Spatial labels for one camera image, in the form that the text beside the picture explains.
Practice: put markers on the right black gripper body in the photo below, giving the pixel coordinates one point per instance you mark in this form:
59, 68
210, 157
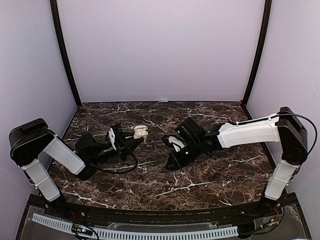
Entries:
194, 151

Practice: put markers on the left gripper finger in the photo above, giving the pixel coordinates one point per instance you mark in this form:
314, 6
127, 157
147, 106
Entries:
132, 144
128, 136

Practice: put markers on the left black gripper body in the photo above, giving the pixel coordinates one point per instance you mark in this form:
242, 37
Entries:
120, 148

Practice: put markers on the beige square charging case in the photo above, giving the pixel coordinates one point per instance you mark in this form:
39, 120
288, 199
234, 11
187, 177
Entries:
140, 131

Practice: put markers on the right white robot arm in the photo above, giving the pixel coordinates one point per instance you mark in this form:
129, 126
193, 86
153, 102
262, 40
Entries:
283, 127

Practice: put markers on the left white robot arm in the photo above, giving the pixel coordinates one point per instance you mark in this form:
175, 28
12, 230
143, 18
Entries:
30, 139

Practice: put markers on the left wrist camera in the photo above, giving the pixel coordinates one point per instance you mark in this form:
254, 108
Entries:
114, 135

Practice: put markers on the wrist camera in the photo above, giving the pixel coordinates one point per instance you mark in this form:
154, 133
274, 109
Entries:
173, 141
114, 135

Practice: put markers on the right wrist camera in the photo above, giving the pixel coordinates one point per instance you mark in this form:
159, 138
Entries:
173, 141

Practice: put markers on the black front rail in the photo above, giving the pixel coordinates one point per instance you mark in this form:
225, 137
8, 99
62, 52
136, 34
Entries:
98, 215

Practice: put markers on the white slotted cable duct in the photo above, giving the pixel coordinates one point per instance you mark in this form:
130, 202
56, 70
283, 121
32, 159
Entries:
97, 233

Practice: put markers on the left black frame post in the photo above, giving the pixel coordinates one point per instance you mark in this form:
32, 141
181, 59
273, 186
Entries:
63, 51

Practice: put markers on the black frame post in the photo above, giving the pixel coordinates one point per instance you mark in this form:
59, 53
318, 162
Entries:
258, 53
63, 51

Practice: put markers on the right black frame post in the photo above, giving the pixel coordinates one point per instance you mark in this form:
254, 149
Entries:
258, 53

